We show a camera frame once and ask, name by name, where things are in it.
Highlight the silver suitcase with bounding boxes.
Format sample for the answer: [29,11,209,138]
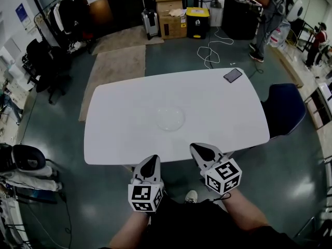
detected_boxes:
[141,0,160,40]

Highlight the large cardboard box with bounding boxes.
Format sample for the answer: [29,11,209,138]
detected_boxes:
[156,1,188,40]

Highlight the black cabinet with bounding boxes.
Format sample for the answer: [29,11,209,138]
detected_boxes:
[222,0,263,40]

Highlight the blue wall poster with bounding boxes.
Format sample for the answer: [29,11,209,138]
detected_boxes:
[15,3,32,29]

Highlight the black smartphone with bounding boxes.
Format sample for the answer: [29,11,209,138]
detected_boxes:
[223,67,243,84]

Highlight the dark blue chair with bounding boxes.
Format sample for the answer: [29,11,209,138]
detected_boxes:
[260,82,307,140]

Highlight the black floor cable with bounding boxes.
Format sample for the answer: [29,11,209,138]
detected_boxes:
[59,190,74,249]

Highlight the white floor cable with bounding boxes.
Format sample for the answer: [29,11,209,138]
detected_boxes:
[196,26,234,70]

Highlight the person's left forearm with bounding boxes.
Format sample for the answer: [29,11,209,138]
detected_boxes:
[108,211,151,249]

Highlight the black and white machine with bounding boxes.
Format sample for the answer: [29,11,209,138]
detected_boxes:
[0,143,65,205]

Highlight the white shelf unit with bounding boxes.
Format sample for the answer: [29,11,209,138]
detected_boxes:
[304,81,332,132]

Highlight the black office chair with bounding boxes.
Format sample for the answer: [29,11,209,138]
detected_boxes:
[22,38,73,105]

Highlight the clothes rack with dark clothes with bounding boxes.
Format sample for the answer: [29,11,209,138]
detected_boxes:
[33,0,94,54]

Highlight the person's black clothing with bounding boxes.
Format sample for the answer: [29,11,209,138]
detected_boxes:
[100,195,300,249]

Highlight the black bin with yellow lid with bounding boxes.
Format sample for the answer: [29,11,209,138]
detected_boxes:
[186,7,210,39]

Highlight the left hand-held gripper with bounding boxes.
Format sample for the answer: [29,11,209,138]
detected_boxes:
[128,154,165,214]

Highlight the person's right forearm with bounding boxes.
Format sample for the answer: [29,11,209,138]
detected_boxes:
[219,190,271,231]

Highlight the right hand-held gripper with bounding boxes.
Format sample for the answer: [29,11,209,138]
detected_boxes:
[189,142,243,196]

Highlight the beige floor mat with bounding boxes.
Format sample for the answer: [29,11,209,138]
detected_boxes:
[91,25,165,56]
[78,45,147,123]

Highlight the white storage cabinets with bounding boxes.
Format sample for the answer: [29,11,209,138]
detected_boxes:
[0,37,36,93]

